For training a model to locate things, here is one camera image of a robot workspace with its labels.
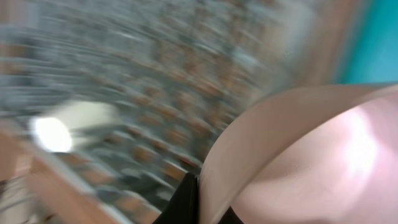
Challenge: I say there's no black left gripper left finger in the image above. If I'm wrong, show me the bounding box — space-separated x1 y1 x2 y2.
153 173 199 224

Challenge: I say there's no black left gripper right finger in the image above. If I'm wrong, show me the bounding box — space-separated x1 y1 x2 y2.
218 207 244 224

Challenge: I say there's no small white pink plate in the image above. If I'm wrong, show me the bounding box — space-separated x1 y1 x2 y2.
198 85 397 223

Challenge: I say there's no white cup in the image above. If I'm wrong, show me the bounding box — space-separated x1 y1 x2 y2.
28 100 122 152

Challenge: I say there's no grey dishwasher rack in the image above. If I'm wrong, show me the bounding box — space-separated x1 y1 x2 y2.
1 1 325 223

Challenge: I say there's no teal serving tray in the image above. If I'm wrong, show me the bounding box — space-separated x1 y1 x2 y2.
335 0 397 84

